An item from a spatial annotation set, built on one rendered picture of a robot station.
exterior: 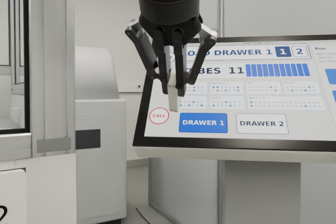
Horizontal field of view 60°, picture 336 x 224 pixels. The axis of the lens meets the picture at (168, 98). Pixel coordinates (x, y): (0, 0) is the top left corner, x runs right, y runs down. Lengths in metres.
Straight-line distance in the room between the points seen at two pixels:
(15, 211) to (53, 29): 0.33
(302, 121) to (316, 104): 0.05
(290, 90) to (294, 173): 0.18
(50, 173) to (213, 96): 0.35
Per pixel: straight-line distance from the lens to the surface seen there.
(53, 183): 0.61
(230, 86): 0.63
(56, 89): 0.58
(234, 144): 0.55
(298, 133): 0.58
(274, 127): 0.58
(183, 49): 0.41
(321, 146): 0.58
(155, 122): 0.58
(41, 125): 0.59
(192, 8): 0.36
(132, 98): 4.08
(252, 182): 0.68
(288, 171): 0.69
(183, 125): 0.57
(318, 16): 1.46
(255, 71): 0.67
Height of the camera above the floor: 1.07
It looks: 1 degrees down
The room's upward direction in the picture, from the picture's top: straight up
